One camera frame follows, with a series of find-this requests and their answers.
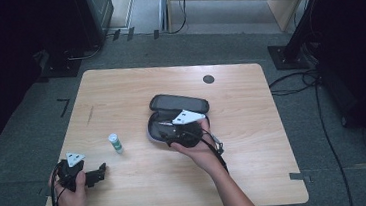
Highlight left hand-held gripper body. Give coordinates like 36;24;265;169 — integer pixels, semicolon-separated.
54;151;90;194

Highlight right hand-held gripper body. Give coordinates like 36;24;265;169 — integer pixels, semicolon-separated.
163;107;210;151

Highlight black zip pencil case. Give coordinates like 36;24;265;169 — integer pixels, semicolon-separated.
142;90;214;147

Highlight person's right hand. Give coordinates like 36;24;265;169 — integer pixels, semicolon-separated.
168;117;228;182

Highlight person's left hand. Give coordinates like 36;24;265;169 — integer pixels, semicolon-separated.
48;170;90;206

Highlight white green glue stick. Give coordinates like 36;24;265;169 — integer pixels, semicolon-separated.
107;131;125;156

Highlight round black table grommet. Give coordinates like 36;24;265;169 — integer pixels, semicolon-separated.
202;74;216;85

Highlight black floor tape corner mark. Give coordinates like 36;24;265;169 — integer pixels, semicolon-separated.
56;97;73;119

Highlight black flat floor base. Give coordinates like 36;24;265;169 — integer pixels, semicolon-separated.
33;46;84;82

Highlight grey tape on table edge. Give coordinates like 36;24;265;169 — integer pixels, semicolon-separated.
289;170;313;186

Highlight black cabinet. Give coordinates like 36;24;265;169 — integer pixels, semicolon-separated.
73;0;118;50

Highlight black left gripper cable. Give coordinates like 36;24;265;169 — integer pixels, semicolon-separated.
45;162;68;206

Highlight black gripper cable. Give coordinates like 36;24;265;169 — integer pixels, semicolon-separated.
186;125;230;178
45;162;68;206

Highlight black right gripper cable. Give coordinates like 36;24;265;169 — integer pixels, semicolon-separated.
186;125;230;178

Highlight black hanging cable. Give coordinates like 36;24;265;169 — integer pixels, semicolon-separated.
164;0;192;36

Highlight black stand with base plate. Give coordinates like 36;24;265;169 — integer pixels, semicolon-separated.
262;0;337;73

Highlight black floor cables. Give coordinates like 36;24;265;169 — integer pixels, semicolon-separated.
267;65;357;206

